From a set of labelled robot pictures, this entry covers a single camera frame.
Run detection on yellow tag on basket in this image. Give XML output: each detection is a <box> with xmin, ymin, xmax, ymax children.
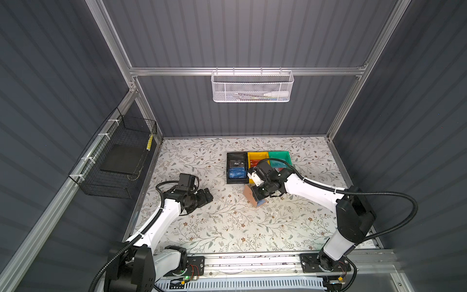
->
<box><xmin>146</xmin><ymin>134</ymin><xmax>153</xmax><ymax>151</ymax></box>

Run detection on yellow plastic bin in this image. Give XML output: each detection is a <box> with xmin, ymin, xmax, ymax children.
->
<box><xmin>248</xmin><ymin>152</ymin><xmax>269</xmax><ymax>169</ymax></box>

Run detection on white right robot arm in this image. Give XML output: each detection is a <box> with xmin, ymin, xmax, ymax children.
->
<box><xmin>248</xmin><ymin>159</ymin><xmax>377</xmax><ymax>271</ymax></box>

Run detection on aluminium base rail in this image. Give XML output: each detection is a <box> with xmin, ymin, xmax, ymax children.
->
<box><xmin>149</xmin><ymin>249</ymin><xmax>413</xmax><ymax>292</ymax></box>

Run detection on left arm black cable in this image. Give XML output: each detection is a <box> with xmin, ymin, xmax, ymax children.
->
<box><xmin>87</xmin><ymin>180</ymin><xmax>199</xmax><ymax>292</ymax></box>

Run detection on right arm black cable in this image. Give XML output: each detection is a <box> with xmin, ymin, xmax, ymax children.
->
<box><xmin>255</xmin><ymin>157</ymin><xmax>419</xmax><ymax>242</ymax></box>

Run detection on white marker in basket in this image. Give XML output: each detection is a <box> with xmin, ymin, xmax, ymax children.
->
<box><xmin>263</xmin><ymin>91</ymin><xmax>290</xmax><ymax>99</ymax></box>

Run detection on green plastic bin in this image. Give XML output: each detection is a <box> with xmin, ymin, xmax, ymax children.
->
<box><xmin>268</xmin><ymin>151</ymin><xmax>293</xmax><ymax>172</ymax></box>

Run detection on black pad in basket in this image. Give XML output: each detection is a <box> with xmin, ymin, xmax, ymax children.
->
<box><xmin>100</xmin><ymin>144</ymin><xmax>145</xmax><ymax>175</ymax></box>

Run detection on white wire wall basket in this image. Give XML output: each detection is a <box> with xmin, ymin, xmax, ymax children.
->
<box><xmin>210</xmin><ymin>70</ymin><xmax>294</xmax><ymax>103</ymax></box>

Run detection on tan leather card holder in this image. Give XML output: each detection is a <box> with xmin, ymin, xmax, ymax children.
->
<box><xmin>243</xmin><ymin>184</ymin><xmax>267</xmax><ymax>208</ymax></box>

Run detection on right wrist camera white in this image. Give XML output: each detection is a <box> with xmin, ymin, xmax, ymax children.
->
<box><xmin>248</xmin><ymin>169</ymin><xmax>264</xmax><ymax>186</ymax></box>

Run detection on black plastic bin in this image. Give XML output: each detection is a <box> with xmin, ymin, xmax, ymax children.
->
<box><xmin>226</xmin><ymin>152</ymin><xmax>249</xmax><ymax>184</ymax></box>

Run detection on black wire wall basket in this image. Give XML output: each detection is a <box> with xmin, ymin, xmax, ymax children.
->
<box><xmin>69</xmin><ymin>112</ymin><xmax>158</xmax><ymax>199</ymax></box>

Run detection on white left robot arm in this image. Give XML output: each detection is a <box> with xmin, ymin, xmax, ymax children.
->
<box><xmin>103</xmin><ymin>186</ymin><xmax>214</xmax><ymax>292</ymax></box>

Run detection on blue cards in black bin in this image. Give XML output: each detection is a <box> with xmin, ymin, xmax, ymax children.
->
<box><xmin>228</xmin><ymin>167</ymin><xmax>246</xmax><ymax>180</ymax></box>

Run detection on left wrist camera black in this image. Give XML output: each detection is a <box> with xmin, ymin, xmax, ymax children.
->
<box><xmin>177</xmin><ymin>173</ymin><xmax>199</xmax><ymax>192</ymax></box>

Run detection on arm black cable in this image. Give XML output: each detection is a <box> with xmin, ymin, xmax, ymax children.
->
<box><xmin>87</xmin><ymin>180</ymin><xmax>199</xmax><ymax>292</ymax></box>
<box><xmin>255</xmin><ymin>157</ymin><xmax>419</xmax><ymax>242</ymax></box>

